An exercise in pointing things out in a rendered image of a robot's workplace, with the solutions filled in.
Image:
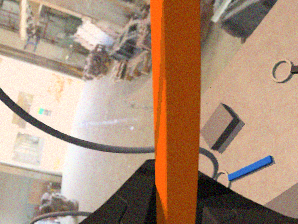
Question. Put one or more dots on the orange bar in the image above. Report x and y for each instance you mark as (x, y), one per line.
(176, 44)

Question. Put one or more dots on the tan rectangular block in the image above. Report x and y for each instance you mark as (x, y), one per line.
(219, 126)

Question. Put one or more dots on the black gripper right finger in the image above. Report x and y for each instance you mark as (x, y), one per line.
(217, 204)

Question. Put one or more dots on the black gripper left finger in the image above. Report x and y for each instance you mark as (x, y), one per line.
(134, 203)

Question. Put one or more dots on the blue bar with beige loop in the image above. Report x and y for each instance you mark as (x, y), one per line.
(250, 168)

